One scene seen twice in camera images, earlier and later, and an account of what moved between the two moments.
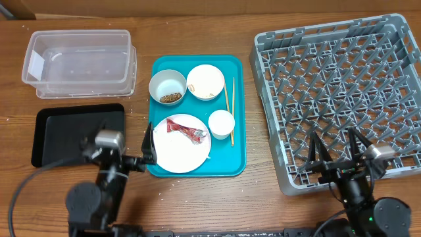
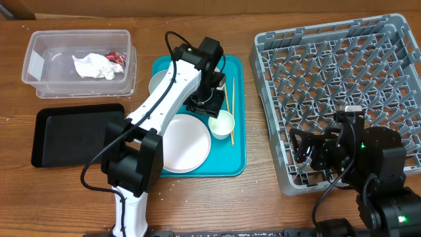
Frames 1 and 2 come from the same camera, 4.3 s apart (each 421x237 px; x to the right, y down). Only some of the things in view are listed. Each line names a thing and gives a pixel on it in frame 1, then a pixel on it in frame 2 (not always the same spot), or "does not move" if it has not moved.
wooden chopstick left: (228, 107) does not move
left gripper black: (147, 152) → (213, 107)
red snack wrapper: (193, 134) → (116, 57)
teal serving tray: (224, 160) does not move
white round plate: (176, 153) does not move
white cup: (221, 124) does not move
